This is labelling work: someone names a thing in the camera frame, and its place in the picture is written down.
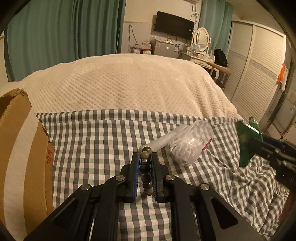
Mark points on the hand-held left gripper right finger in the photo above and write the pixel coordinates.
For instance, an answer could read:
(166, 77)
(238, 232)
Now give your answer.
(156, 178)

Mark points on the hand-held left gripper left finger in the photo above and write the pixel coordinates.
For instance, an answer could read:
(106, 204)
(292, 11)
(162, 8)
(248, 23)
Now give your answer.
(133, 176)

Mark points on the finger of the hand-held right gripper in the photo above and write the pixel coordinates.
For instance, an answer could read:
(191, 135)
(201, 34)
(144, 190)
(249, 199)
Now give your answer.
(275, 142)
(266, 148)

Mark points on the green snack packet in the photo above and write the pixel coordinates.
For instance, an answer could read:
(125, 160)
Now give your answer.
(247, 143)

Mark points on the brown cardboard box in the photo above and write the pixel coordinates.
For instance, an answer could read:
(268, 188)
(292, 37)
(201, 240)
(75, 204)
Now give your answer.
(23, 150)

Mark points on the white tube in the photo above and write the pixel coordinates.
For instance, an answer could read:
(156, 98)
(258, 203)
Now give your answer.
(166, 139)

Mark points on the clear floss pick container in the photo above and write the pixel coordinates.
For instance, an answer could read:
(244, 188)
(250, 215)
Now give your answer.
(192, 143)

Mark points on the grey checked blanket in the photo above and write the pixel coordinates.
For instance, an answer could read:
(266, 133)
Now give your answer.
(92, 139)

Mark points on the orange hanging bag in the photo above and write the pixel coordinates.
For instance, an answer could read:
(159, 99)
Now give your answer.
(281, 74)

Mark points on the white louvred wardrobe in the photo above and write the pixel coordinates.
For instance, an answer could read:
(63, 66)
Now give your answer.
(256, 69)

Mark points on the wooden chair with dark seat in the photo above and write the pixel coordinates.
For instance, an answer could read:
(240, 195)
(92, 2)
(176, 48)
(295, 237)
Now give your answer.
(222, 71)

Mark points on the white textured bedspread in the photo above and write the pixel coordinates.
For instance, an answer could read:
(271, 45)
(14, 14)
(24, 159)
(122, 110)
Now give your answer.
(129, 85)

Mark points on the black backpack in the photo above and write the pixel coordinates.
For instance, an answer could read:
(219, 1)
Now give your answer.
(220, 58)

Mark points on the white dressing table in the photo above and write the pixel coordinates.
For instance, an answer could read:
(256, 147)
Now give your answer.
(198, 60)

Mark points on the oval white vanity mirror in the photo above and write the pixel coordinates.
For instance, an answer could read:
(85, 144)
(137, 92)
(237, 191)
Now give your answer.
(201, 38)

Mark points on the small wooden side table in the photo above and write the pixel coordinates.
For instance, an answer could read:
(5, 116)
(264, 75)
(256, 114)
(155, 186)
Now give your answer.
(143, 48)

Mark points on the silver mini fridge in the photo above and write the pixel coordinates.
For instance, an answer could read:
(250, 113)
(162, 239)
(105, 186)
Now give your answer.
(165, 48)

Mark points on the green window curtain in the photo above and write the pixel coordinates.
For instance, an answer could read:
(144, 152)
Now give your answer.
(215, 20)
(57, 34)

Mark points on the white air conditioner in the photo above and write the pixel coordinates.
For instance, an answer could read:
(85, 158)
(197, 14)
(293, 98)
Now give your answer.
(192, 1)

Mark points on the small photo frame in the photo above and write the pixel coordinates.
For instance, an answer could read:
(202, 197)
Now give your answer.
(196, 48)

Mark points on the black wall television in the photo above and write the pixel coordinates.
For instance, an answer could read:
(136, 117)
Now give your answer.
(173, 24)

